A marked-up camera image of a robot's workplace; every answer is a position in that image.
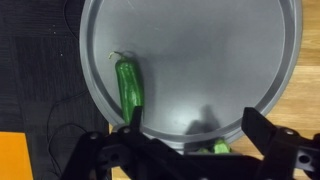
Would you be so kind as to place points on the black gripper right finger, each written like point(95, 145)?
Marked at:
point(269, 139)

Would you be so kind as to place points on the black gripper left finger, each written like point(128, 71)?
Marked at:
point(134, 125)

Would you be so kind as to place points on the small dark green cucumber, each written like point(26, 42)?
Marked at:
point(130, 85)

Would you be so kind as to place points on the large cucumber on blue plate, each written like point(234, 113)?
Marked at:
point(220, 146)

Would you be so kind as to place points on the grey round tray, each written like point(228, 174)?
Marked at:
point(202, 61)

